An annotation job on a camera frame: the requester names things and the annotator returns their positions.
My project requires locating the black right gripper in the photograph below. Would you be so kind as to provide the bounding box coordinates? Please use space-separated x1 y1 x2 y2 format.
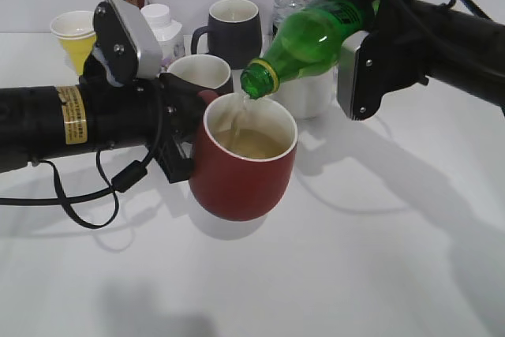
365 0 428 95

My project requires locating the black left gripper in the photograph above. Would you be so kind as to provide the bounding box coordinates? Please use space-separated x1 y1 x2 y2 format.
79 54 207 184

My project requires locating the dark red ceramic mug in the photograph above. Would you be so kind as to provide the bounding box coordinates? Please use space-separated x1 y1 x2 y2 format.
189 90 298 221

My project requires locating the green plastic soda bottle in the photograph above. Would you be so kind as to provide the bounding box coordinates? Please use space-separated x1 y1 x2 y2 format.
240 0 380 99

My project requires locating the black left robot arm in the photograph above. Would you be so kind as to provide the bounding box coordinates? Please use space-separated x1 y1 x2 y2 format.
1 60 207 183

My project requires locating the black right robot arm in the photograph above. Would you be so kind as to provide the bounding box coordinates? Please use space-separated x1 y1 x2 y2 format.
337 0 504 120

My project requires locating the yellow paper cup stack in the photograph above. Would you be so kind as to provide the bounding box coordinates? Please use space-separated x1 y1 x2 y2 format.
50 10 96 76

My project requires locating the front black ceramic mug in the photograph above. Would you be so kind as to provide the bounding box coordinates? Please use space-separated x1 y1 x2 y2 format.
167 54 234 95

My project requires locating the black ceramic mug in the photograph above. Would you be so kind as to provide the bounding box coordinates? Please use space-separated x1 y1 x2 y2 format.
167 54 234 95
190 0 263 69

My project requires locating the white yogurt drink bottle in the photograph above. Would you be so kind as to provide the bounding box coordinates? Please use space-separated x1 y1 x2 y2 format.
140 3 185 72

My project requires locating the white ceramic mug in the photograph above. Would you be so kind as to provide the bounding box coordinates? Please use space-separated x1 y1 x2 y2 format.
274 69 336 119

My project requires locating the rear black ceramic mug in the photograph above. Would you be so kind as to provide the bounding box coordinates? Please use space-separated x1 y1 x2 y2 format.
190 0 263 69

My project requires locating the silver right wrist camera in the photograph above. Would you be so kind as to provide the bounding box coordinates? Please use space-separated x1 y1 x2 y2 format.
337 31 384 121

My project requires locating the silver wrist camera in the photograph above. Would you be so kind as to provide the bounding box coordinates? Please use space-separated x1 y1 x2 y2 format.
337 31 384 121
92 0 163 87

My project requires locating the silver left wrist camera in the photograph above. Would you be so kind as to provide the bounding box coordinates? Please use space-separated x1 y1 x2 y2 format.
92 0 163 87

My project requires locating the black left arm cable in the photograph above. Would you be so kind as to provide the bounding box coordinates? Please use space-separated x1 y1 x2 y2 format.
0 84 165 230

